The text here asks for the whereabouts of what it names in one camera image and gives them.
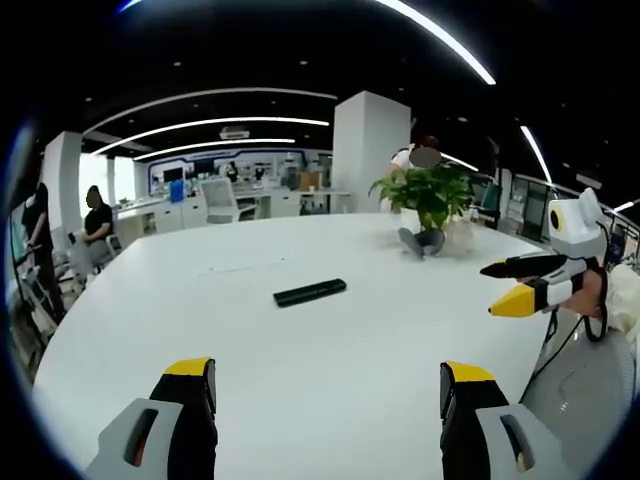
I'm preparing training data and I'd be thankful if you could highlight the person's right hand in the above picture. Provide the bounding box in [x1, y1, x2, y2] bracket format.
[562, 267, 609, 319]

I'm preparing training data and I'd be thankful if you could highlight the clear glass vase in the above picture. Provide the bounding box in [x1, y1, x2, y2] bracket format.
[442, 215, 477, 257]

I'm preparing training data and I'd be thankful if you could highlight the white square pillar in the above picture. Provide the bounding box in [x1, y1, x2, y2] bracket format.
[331, 90, 413, 216]

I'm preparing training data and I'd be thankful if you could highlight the white long desk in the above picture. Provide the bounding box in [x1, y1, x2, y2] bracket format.
[113, 188, 351, 236]

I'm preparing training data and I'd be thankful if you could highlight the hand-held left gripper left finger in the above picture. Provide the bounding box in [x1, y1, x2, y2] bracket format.
[83, 356, 220, 480]

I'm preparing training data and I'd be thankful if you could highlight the grey office chair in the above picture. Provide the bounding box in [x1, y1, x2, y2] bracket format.
[67, 230, 124, 276]

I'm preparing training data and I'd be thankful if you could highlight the grey object beside plant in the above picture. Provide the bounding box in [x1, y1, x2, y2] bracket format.
[397, 226, 447, 259]

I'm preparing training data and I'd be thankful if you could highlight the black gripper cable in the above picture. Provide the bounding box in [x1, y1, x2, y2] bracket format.
[519, 219, 621, 401]

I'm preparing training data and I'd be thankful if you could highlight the white round pillar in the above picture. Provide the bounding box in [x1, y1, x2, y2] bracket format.
[43, 130, 84, 236]

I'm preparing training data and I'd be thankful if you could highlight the green potted plant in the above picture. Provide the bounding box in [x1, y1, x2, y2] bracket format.
[368, 164, 475, 236]

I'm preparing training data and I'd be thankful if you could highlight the white office chair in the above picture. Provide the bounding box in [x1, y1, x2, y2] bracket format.
[199, 178, 257, 225]

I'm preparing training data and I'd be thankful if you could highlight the black remote control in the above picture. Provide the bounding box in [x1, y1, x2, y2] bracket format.
[272, 278, 348, 309]

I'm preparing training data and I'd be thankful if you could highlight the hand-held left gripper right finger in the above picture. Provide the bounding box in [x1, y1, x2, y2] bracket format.
[438, 360, 576, 480]

